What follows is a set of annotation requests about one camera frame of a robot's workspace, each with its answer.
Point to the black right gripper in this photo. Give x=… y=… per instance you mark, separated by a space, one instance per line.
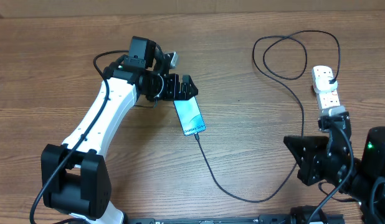
x=306 y=155

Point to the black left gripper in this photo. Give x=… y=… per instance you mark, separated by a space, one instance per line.
x=172 y=93

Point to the blue Galaxy smartphone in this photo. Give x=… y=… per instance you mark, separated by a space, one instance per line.
x=190 y=116

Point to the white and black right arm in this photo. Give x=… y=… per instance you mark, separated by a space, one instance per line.
x=365 y=181

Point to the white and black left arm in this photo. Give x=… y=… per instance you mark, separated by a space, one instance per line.
x=75 y=179

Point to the white charger plug adapter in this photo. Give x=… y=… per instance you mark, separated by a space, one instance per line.
x=324 y=85

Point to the white power strip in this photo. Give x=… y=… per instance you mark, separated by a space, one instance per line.
x=325 y=100

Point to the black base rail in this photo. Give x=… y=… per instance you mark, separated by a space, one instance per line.
x=261 y=219

